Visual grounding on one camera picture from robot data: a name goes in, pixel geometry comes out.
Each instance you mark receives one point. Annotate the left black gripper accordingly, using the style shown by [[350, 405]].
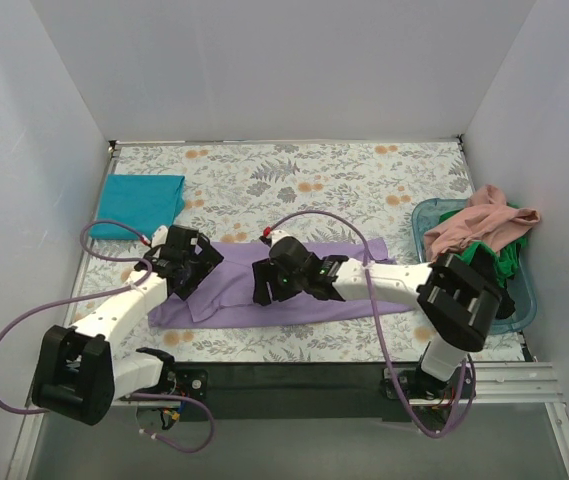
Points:
[[203, 262]]

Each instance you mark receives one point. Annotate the green t shirt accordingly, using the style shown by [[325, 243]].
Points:
[[506, 260]]

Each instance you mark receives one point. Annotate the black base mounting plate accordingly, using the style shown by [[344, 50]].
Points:
[[288, 391]]

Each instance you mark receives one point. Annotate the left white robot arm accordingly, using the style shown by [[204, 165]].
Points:
[[77, 374]]

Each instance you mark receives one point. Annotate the pink t shirt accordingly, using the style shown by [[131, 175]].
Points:
[[487, 218]]

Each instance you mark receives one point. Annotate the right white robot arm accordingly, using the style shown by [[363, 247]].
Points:
[[459, 301]]

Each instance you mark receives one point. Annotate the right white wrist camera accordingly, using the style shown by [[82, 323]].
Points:
[[271, 236]]

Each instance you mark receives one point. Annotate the teal plastic basket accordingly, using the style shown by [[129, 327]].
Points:
[[519, 287]]

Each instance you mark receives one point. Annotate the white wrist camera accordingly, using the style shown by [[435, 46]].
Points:
[[271, 236], [159, 237]]

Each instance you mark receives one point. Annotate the folded teal t shirt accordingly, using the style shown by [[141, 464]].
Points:
[[142, 202]]

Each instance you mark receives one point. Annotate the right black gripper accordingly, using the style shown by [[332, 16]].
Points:
[[264, 282]]

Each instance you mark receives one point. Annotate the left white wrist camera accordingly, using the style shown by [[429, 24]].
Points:
[[159, 237]]

